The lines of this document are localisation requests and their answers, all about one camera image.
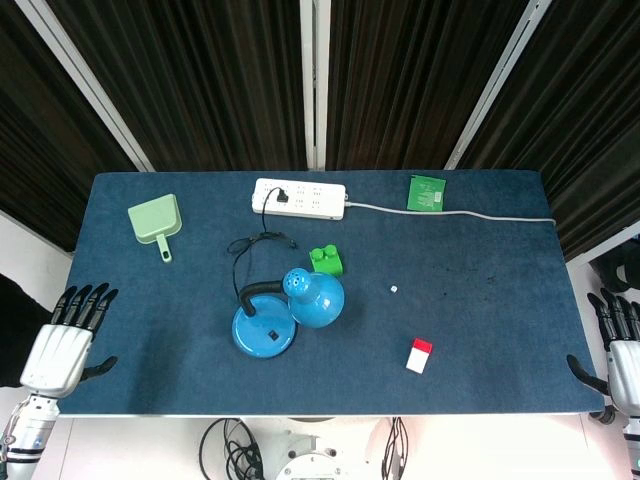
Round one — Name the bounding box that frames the black lamp power cord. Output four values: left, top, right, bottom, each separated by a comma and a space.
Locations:
227, 187, 298, 306

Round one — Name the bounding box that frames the blue desk lamp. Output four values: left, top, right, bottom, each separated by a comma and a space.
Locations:
231, 266, 346, 360

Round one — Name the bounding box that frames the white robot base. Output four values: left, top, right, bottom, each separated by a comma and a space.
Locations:
244, 417, 374, 480

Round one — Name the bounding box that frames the black cable bundle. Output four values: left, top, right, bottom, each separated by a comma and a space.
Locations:
380, 416, 412, 480
199, 417, 266, 480

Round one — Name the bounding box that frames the green toy building block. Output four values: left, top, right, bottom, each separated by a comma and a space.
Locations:
308, 243, 347, 278

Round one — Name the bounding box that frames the white partition frame post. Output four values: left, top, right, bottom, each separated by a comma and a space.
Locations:
443, 0, 554, 171
13, 0, 155, 173
298, 0, 332, 171

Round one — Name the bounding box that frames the green square card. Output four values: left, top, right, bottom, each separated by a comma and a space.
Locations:
406, 174, 447, 213

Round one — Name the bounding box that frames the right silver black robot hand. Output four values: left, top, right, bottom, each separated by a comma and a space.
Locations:
565, 287, 640, 417

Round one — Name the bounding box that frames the white power strip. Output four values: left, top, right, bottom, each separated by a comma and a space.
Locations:
250, 178, 347, 221

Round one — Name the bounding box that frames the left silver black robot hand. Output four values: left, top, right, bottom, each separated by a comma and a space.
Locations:
19, 282, 120, 400

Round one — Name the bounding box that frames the black caster wheel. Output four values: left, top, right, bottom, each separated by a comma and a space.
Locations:
589, 405, 621, 426

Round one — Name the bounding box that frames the red and white box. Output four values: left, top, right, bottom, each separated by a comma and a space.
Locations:
405, 338, 435, 375

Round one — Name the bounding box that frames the white power strip cable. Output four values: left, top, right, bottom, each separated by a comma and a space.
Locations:
343, 195, 557, 225

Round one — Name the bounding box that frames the light green dustpan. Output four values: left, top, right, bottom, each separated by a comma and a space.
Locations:
127, 193, 183, 265

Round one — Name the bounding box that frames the blue felt table mat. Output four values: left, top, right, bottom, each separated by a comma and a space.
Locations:
58, 170, 605, 418

